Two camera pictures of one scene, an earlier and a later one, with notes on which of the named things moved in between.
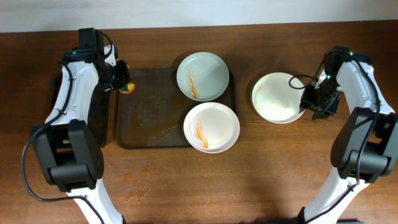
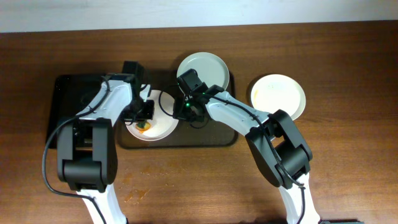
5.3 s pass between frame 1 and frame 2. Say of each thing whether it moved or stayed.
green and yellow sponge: moved
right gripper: moved
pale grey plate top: stayed
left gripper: moved
